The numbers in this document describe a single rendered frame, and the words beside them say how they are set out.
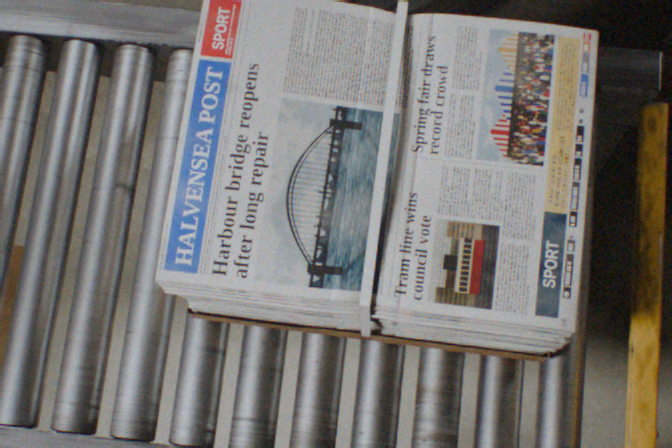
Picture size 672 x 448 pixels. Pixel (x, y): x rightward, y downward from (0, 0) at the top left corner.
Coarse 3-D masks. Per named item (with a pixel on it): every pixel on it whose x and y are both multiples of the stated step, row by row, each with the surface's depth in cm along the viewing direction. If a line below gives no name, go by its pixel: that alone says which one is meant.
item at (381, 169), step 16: (400, 16) 101; (400, 32) 100; (400, 48) 99; (384, 112) 97; (384, 128) 97; (384, 144) 96; (384, 160) 96; (384, 176) 96; (368, 240) 95; (368, 256) 94; (368, 272) 94; (368, 288) 94; (368, 304) 94
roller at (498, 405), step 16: (480, 368) 117; (496, 368) 115; (512, 368) 115; (480, 384) 116; (496, 384) 115; (512, 384) 115; (480, 400) 115; (496, 400) 114; (512, 400) 115; (480, 416) 115; (496, 416) 114; (512, 416) 114; (480, 432) 114; (496, 432) 113; (512, 432) 114
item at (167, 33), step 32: (0, 0) 128; (32, 0) 128; (64, 0) 128; (0, 32) 127; (32, 32) 127; (64, 32) 127; (96, 32) 127; (128, 32) 126; (160, 32) 126; (192, 32) 126; (0, 64) 138; (160, 64) 132; (608, 64) 124; (640, 64) 124; (608, 96) 126; (640, 96) 125
